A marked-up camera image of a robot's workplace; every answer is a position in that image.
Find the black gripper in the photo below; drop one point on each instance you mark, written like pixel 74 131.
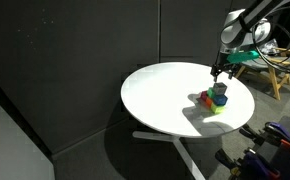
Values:
pixel 223 69

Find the grey building block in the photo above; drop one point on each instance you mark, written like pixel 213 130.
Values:
pixel 219 88

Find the green building block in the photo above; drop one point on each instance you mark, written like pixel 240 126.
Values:
pixel 210 93

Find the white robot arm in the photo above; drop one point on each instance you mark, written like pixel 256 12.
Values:
pixel 233 31

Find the blue building block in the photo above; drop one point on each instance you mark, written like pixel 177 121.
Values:
pixel 220 100

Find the magenta building block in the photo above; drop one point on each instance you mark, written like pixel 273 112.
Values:
pixel 203 96

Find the orange building block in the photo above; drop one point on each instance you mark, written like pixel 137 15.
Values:
pixel 208 102

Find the lime building block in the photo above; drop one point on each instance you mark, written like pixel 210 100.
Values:
pixel 217 108

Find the wooden chair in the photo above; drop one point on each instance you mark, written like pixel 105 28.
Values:
pixel 275 75

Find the blue orange spring clamp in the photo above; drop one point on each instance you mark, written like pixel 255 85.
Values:
pixel 280 133
pixel 251 165

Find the white table base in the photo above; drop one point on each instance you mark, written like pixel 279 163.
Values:
pixel 185 155

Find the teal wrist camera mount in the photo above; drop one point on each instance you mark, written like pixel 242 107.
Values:
pixel 243 56

